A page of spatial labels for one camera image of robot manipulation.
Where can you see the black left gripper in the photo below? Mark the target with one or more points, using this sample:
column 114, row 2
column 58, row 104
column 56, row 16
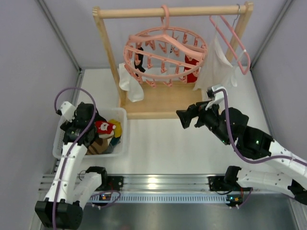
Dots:
column 90, row 135

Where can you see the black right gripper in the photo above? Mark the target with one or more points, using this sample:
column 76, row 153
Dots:
column 199, row 117

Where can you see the dark green christmas sock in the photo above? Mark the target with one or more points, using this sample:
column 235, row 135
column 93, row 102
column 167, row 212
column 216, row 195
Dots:
column 114, row 141

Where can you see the pink round clip hanger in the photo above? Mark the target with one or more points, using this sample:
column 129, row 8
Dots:
column 170, row 53

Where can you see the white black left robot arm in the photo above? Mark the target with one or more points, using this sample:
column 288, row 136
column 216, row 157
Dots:
column 62, row 207

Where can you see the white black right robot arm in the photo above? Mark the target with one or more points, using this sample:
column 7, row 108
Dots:
column 289, row 173

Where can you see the pink clothes hanger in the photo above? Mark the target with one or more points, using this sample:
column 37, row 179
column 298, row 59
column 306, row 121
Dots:
column 236, row 49

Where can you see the black white striped sock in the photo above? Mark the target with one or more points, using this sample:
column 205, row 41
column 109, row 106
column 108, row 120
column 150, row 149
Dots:
column 98, row 117

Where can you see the brown striped sock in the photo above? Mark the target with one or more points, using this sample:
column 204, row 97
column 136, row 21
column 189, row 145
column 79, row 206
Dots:
column 101, row 146

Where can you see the white plastic laundry basket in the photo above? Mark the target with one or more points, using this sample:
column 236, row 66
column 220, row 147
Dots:
column 119, row 114

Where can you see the yellow sock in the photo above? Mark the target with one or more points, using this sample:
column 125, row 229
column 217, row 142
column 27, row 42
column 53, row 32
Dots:
column 118, row 128

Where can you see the white undershirt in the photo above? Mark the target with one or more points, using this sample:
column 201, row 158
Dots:
column 216, row 68

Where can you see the wooden clothes rack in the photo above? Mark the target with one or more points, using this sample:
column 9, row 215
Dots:
column 161, row 101

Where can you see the white ankle sock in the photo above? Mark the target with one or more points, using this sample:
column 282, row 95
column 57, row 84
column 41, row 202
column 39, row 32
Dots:
column 130, row 85

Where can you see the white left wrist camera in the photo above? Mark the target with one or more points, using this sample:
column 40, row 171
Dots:
column 67, row 110

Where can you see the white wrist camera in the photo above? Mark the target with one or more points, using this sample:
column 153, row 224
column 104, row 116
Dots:
column 67, row 110
column 215, row 94

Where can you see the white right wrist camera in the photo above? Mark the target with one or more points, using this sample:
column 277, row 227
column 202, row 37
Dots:
column 215, row 94

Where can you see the aluminium mounting rail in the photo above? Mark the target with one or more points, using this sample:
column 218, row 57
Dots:
column 165, row 189

